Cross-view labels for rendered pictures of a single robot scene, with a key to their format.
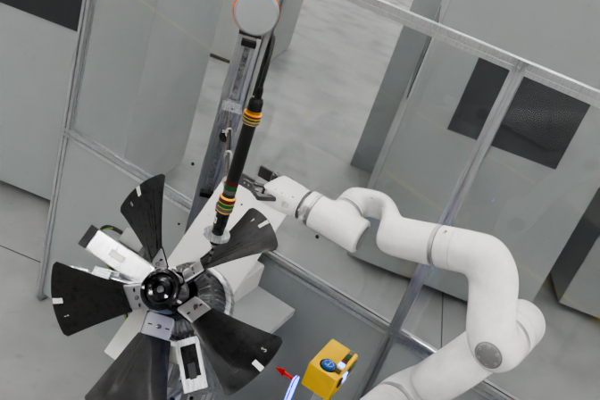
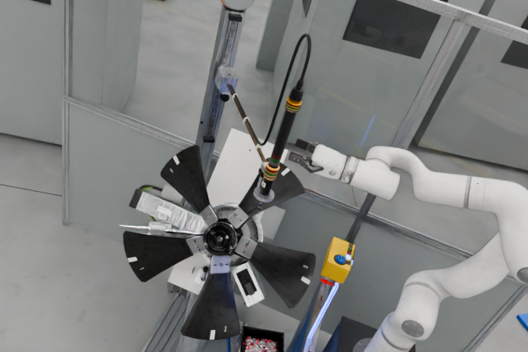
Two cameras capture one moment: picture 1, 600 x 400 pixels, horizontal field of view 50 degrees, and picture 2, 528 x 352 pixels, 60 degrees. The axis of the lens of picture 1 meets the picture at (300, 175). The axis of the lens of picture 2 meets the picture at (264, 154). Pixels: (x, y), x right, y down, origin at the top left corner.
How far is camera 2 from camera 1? 0.57 m
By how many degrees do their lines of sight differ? 15
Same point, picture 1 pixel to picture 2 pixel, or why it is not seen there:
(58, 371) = (101, 279)
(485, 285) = (517, 222)
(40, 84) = (17, 50)
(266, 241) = (294, 187)
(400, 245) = (439, 196)
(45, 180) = (38, 127)
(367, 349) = (342, 229)
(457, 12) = not seen: outside the picture
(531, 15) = not seen: outside the picture
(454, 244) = (488, 194)
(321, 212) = (364, 174)
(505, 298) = not seen: outside the picture
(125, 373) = (206, 306)
